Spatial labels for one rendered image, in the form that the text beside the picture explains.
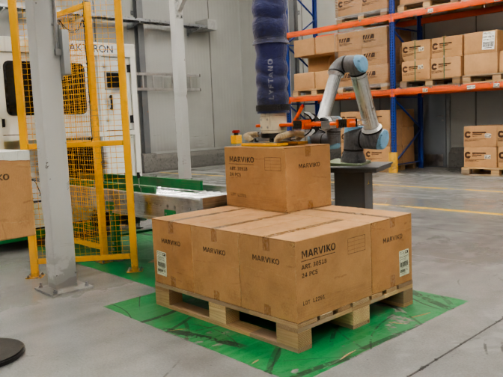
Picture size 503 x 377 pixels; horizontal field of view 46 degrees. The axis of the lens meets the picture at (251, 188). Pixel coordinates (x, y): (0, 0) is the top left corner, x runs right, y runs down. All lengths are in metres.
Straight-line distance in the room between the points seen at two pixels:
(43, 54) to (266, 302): 2.26
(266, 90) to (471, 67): 7.55
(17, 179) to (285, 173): 1.55
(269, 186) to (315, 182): 0.30
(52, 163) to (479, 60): 8.29
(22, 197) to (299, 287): 1.35
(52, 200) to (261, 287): 1.78
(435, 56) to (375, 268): 8.42
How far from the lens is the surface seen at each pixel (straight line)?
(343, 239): 3.06
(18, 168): 2.91
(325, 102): 4.12
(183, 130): 7.38
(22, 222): 2.93
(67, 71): 4.23
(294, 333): 2.91
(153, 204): 4.47
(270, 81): 3.83
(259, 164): 3.76
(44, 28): 4.25
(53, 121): 4.21
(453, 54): 11.28
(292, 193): 3.63
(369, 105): 4.28
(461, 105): 12.60
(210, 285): 3.31
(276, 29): 3.86
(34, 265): 4.79
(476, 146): 11.05
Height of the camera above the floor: 1.11
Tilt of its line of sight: 7 degrees down
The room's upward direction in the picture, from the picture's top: 2 degrees counter-clockwise
